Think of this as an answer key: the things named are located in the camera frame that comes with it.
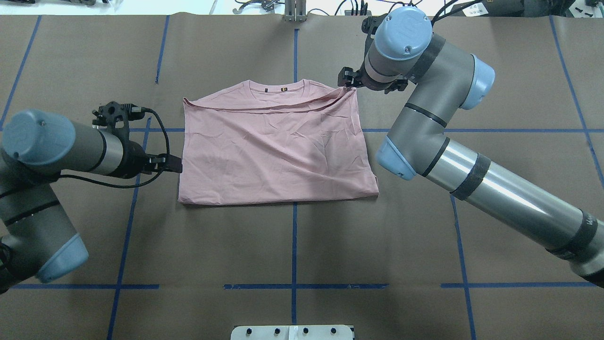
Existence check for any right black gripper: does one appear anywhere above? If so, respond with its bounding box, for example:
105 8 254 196
338 14 409 94

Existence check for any pink Snoopy t-shirt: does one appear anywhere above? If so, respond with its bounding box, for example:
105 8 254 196
177 79 379 206

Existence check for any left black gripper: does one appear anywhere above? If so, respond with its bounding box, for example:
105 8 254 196
92 102 183 179

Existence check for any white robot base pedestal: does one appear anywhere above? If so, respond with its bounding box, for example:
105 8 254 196
230 324 356 340

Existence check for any aluminium frame post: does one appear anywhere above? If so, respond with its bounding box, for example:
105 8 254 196
283 0 308 22

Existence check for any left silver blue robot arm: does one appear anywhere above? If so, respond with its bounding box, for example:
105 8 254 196
0 102 183 293

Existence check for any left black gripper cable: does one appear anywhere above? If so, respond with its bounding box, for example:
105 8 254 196
59 107 170 189

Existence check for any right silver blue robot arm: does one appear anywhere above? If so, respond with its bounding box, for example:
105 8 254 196
338 6 603 288

